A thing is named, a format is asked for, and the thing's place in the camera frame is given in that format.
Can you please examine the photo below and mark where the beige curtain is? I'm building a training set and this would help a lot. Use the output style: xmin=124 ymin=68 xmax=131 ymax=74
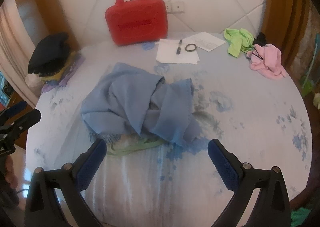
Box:
xmin=0 ymin=12 xmax=38 ymax=108

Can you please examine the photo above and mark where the person's green clothing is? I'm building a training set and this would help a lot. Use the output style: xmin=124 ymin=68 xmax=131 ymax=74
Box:
xmin=291 ymin=207 xmax=313 ymax=227

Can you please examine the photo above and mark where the printed white paper sheet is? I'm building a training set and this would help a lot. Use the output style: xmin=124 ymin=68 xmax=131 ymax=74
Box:
xmin=184 ymin=32 xmax=226 ymax=52

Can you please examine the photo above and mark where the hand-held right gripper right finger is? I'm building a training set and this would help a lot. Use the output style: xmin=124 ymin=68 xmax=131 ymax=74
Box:
xmin=207 ymin=138 xmax=292 ymax=227

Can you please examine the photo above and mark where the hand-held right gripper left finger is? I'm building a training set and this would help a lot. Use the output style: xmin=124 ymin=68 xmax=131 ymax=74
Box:
xmin=24 ymin=139 xmax=108 ymax=227

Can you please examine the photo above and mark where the light green cloth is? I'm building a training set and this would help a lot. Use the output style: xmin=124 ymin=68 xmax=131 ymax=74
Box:
xmin=224 ymin=28 xmax=255 ymax=58

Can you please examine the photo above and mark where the large black folded cloth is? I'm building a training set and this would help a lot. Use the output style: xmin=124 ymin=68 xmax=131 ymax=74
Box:
xmin=27 ymin=33 xmax=71 ymax=76

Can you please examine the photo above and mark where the white and green garment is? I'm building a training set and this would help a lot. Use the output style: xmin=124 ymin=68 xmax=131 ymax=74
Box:
xmin=105 ymin=134 xmax=165 ymax=156

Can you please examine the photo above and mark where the red hard carry case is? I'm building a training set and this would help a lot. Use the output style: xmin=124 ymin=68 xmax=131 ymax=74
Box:
xmin=104 ymin=0 xmax=168 ymax=46

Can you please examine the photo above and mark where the floral light blue bedsheet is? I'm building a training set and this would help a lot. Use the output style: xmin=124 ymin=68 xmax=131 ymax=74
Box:
xmin=25 ymin=33 xmax=313 ymax=227

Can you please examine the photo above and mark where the person's left hand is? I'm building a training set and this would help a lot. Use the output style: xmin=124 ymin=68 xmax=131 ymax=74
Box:
xmin=4 ymin=156 xmax=19 ymax=189

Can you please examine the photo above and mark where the yellow cloth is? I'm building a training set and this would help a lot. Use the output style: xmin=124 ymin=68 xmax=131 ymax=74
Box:
xmin=40 ymin=51 xmax=78 ymax=80

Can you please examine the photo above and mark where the pink cloth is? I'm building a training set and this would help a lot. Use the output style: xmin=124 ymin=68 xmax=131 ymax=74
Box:
xmin=246 ymin=44 xmax=287 ymax=81

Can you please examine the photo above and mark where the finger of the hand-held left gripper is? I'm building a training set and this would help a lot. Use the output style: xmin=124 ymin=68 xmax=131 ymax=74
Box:
xmin=0 ymin=101 xmax=27 ymax=117
xmin=0 ymin=109 xmax=42 ymax=135

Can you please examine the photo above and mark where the white wall socket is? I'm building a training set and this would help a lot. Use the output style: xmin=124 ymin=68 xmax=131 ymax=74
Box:
xmin=166 ymin=2 xmax=185 ymax=14

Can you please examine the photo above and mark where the wooden bed frame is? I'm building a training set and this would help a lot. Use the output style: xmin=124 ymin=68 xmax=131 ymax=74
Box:
xmin=12 ymin=0 xmax=313 ymax=88

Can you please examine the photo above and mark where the purple cloth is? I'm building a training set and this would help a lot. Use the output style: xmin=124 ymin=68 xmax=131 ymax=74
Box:
xmin=41 ymin=52 xmax=87 ymax=93

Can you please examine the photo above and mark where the small black cloth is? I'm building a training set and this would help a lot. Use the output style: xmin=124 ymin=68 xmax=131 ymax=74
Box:
xmin=252 ymin=32 xmax=268 ymax=46

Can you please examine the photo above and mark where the blank white paper sheet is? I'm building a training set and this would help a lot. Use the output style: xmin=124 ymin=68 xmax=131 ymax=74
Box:
xmin=156 ymin=39 xmax=200 ymax=65

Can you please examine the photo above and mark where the blue cloth garment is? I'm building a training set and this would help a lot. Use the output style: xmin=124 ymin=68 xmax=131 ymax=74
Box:
xmin=80 ymin=62 xmax=200 ymax=148

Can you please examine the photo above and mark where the thin black strap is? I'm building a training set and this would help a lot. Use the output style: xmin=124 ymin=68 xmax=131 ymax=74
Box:
xmin=247 ymin=48 xmax=264 ymax=62

